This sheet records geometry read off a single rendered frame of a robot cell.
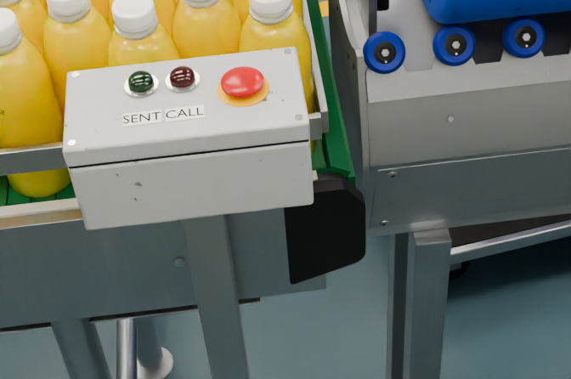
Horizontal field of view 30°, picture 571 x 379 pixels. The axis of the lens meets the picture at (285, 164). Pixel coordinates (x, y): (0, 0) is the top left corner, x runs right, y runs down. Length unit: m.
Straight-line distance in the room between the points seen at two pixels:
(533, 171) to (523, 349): 0.82
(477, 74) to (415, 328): 0.49
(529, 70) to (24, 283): 0.59
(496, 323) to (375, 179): 0.91
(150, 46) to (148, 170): 0.16
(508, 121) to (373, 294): 0.97
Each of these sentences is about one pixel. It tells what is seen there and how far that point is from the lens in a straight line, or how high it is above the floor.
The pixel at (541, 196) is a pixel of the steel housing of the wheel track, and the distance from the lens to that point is 1.38.
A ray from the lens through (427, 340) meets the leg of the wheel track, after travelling 1.56.
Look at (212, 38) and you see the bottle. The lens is 1.02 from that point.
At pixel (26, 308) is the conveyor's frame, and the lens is 1.21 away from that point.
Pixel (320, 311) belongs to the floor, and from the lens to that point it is 2.10.
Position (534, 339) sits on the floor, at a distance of 2.09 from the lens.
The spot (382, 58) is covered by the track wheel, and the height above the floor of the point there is 0.96.
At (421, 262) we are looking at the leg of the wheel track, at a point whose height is 0.59.
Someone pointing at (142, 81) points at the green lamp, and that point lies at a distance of 0.90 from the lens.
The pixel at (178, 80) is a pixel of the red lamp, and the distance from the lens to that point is 0.90.
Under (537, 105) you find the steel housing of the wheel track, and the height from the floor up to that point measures 0.88.
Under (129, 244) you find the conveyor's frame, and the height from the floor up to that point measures 0.85.
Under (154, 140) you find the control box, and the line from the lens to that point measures 0.86.
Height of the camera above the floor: 1.69
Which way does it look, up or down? 46 degrees down
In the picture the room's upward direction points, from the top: 5 degrees counter-clockwise
